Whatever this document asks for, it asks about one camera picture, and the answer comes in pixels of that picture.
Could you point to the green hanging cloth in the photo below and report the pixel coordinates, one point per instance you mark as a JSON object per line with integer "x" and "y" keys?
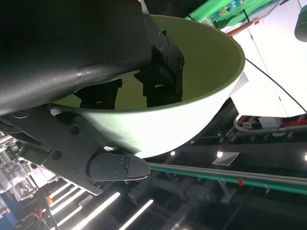
{"x": 216, "y": 9}

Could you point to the wooden stand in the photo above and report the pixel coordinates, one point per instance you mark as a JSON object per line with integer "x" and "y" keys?
{"x": 242, "y": 27}

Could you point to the pale grey-green bowl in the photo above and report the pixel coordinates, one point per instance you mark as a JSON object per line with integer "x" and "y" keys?
{"x": 168, "y": 129}

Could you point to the dark green round lamp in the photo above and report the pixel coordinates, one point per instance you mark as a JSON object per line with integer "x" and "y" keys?
{"x": 301, "y": 26}

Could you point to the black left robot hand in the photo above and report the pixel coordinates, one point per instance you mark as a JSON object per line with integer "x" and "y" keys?
{"x": 60, "y": 48}

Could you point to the grey and green ceiling pipe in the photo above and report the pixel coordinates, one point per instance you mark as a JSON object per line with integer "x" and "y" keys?
{"x": 227, "y": 177}

